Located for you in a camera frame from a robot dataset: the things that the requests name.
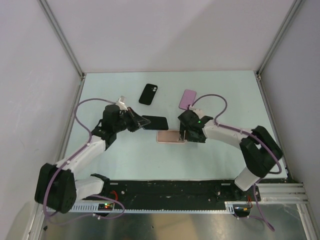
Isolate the black phone case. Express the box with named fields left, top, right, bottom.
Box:
left=138, top=83, right=158, bottom=106

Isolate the right controller board with wires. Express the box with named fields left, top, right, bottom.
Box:
left=233, top=195, right=253, bottom=219

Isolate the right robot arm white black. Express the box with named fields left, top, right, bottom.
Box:
left=178, top=108, right=283, bottom=201

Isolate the right aluminium frame post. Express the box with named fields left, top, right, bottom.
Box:
left=255, top=0, right=305, bottom=81

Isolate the controller board with wires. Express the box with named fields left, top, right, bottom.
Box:
left=98, top=190, right=118, bottom=211
left=233, top=195, right=253, bottom=219

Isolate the aluminium frame post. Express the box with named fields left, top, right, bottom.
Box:
left=37, top=0, right=86, bottom=81
left=255, top=0, right=305, bottom=81

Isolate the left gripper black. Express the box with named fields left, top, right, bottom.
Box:
left=113, top=107, right=151, bottom=133

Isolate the pink phone case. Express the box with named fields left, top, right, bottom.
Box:
left=156, top=130, right=186, bottom=144

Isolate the white slotted cable duct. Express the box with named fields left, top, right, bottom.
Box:
left=72, top=202, right=251, bottom=215

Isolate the left controller board with wires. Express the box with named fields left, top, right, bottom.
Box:
left=98, top=190, right=118, bottom=211

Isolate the purple phone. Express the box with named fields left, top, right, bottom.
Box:
left=178, top=89, right=197, bottom=110

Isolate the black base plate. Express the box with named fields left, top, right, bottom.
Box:
left=82, top=178, right=262, bottom=211

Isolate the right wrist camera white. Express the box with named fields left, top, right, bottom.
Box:
left=188, top=105, right=205, bottom=119

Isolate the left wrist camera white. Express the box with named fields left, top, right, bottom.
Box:
left=115, top=95, right=128, bottom=111

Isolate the left aluminium frame post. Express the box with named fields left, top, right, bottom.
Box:
left=37, top=0, right=86, bottom=81

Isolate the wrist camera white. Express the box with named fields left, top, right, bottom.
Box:
left=188, top=105, right=205, bottom=119
left=115, top=95, right=128, bottom=111

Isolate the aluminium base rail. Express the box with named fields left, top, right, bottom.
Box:
left=257, top=183, right=309, bottom=204

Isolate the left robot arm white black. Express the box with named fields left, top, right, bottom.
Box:
left=34, top=104, right=150, bottom=214

